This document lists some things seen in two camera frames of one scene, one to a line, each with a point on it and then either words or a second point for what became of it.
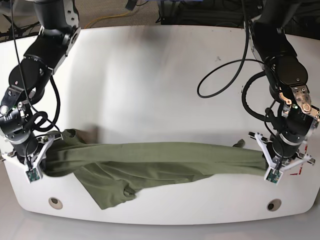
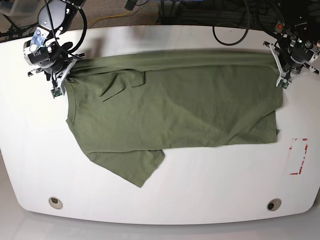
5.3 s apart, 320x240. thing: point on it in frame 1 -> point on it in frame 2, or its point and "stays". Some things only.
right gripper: (284, 147) -> (293, 61)
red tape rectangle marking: (300, 170) stays
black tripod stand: (14, 32) stays
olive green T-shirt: (113, 172) -> (126, 108)
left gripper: (26, 146) -> (57, 67)
